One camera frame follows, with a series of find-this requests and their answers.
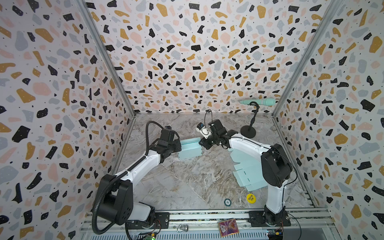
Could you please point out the mint box sheets stack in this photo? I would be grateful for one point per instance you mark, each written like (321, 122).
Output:
(248, 171)

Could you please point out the black round-base stand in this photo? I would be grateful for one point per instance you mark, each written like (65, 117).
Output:
(249, 131)

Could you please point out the aluminium corner post right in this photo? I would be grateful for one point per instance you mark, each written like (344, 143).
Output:
(317, 37)

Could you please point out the dark round tape roll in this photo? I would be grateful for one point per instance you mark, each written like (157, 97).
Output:
(227, 202)

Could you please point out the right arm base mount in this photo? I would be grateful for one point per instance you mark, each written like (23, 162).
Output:
(269, 219)

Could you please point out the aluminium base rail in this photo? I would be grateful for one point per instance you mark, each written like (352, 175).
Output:
(307, 224)

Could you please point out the yellow round sticker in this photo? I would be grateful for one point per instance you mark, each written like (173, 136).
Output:
(251, 198)

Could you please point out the aluminium corner post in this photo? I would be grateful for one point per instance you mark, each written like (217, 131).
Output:
(317, 37)
(103, 52)

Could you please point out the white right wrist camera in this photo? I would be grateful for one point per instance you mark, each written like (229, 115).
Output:
(202, 129)

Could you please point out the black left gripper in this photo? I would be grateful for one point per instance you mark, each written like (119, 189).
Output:
(178, 143)

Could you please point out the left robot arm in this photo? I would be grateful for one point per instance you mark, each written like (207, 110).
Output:
(114, 203)

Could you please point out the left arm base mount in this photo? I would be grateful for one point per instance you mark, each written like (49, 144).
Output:
(145, 217)

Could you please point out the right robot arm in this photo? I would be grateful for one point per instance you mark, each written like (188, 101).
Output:
(268, 162)

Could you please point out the mint paper box sheet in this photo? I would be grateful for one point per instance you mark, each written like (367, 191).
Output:
(190, 149)

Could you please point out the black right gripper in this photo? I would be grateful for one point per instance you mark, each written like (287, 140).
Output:
(208, 141)

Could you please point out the aluminium corner post left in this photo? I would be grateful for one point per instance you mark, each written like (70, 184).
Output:
(103, 52)

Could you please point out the purple snack packet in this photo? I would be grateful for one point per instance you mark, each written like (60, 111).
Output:
(228, 227)

